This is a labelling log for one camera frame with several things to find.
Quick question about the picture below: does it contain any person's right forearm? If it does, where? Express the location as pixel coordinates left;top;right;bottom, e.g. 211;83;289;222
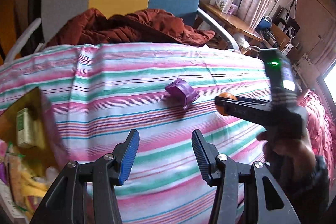
278;156;330;216

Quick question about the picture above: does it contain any yellow packaged snack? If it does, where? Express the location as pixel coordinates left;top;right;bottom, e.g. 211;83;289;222
7;145;49;214

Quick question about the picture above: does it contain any black stereo speaker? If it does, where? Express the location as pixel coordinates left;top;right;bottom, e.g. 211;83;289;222
273;6;301;41

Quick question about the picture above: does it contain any red-brown jacket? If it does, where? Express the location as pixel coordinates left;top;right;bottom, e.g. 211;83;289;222
47;8;216;47

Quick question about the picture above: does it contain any gold rectangular box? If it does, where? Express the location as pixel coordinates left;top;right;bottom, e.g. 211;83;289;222
0;87;70;224

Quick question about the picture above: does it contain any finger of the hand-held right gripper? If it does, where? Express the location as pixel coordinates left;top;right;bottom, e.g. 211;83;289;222
235;95;273;106
215;95;275;125

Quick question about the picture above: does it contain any clear plastic bag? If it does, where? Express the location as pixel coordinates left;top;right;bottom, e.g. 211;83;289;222
45;166;60;183

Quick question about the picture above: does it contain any orange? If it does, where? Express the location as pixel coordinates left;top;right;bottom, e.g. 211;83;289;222
218;92;238;117

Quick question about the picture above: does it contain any blue bag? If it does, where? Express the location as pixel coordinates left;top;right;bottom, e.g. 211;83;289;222
256;17;273;32

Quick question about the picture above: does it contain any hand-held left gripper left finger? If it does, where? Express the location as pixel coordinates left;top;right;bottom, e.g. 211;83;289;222
29;129;140;224

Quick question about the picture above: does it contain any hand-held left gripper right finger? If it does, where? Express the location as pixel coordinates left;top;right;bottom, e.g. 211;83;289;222
192;130;301;224

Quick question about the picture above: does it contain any green and white carton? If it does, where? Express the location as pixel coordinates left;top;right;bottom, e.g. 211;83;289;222
16;108;40;148

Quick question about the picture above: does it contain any wooden wardrobe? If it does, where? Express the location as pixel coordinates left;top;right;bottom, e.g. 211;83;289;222
0;0;19;64

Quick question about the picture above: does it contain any wooden side desk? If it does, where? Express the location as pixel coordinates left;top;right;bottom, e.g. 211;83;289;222
199;1;264;42

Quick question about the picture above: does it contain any striped pink green sheet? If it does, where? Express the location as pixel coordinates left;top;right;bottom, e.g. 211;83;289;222
0;43;309;224

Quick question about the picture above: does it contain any person's right hand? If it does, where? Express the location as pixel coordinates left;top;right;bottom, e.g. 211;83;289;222
256;131;316;175

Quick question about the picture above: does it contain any purple toy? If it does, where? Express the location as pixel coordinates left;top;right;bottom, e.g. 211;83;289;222
165;78;200;111

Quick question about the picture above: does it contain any pink bedspread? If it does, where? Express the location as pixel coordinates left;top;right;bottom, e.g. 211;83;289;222
299;90;336;169

